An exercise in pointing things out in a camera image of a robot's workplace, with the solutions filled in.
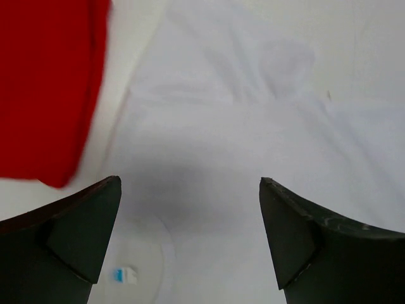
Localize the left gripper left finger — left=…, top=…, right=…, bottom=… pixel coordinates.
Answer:
left=1, top=176, right=122, bottom=303

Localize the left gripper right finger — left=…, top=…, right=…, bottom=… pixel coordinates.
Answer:
left=259, top=178, right=404, bottom=303

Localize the white t-shirt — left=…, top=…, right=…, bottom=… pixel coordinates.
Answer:
left=89, top=1, right=404, bottom=303

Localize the folded red t-shirt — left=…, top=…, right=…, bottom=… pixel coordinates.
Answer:
left=1, top=0, right=111, bottom=188

